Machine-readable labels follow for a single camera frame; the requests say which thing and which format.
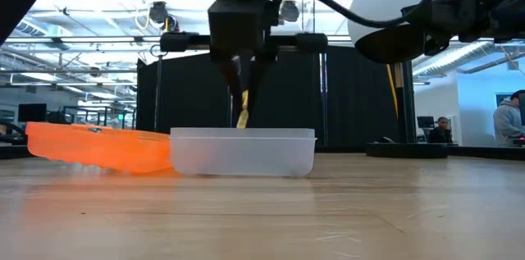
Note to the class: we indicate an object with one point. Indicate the translucent plastic supply box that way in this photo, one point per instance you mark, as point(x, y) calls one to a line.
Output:
point(246, 153)

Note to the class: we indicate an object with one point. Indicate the black computer monitor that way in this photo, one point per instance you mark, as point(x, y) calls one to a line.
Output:
point(32, 113)

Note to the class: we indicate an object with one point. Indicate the grey curtain pole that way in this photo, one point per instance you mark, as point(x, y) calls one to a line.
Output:
point(324, 100)

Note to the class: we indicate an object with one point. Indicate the yellow pen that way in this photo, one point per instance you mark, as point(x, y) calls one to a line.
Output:
point(243, 118)

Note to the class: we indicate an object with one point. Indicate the black overhead camera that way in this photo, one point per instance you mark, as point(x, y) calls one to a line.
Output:
point(162, 14)
point(290, 10)

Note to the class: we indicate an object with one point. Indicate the black curtain partition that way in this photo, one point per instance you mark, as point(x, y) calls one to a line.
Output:
point(188, 96)

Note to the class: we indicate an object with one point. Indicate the standing person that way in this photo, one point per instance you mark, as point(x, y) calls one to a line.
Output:
point(506, 120)

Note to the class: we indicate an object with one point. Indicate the seated person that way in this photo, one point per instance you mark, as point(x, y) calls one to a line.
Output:
point(442, 133)

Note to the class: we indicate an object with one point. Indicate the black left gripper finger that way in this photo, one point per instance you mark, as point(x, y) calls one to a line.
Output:
point(257, 79)
point(234, 79)

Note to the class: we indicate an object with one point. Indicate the white globe lamp black base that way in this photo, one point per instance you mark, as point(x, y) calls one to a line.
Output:
point(381, 1)

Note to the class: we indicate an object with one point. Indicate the small black monitor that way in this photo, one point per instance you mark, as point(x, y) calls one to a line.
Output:
point(423, 122)

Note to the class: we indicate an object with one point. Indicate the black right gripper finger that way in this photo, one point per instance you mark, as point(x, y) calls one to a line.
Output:
point(447, 10)

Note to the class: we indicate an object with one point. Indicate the orange plastic box lid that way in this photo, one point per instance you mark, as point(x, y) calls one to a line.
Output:
point(102, 149)

